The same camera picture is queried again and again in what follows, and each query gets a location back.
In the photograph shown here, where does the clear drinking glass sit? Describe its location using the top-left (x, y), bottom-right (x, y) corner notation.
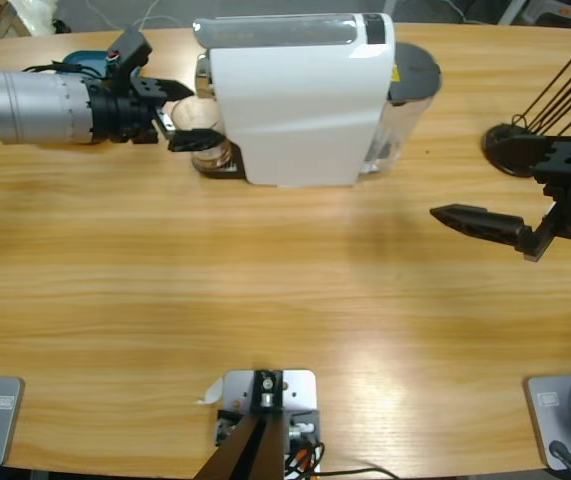
top-left (172, 97), bottom-right (236, 174)

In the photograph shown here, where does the white capsule coffee machine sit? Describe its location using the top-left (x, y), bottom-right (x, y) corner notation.
top-left (192, 12), bottom-right (397, 190)

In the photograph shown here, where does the silver drip tray grille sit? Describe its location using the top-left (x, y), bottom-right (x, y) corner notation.
top-left (192, 142), bottom-right (245, 180)

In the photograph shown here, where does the white foam packing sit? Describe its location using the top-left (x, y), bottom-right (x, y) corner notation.
top-left (9, 0), bottom-right (59, 34)

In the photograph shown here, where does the white office chair base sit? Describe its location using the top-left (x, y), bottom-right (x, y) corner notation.
top-left (497, 0), bottom-right (571, 25)

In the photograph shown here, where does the white paper tag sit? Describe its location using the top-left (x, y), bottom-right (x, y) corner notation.
top-left (194, 377), bottom-right (225, 406)

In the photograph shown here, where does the black wire capsule stand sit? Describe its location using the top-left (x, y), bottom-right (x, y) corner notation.
top-left (482, 32), bottom-right (571, 177)

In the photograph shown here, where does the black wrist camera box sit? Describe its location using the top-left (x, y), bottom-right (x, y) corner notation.
top-left (106, 24), bottom-right (154, 84)

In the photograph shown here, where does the black base cable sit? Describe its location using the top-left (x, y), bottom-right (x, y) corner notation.
top-left (547, 439), bottom-right (571, 480)

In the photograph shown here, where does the black cable at table edge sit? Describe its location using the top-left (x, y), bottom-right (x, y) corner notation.
top-left (314, 467), bottom-right (401, 480)

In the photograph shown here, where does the orange and black cable bundle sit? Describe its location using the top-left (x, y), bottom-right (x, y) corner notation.
top-left (284, 439), bottom-right (326, 479)

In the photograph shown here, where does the dark post with black bracket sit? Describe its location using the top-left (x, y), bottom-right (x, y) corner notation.
top-left (193, 368), bottom-right (286, 480)

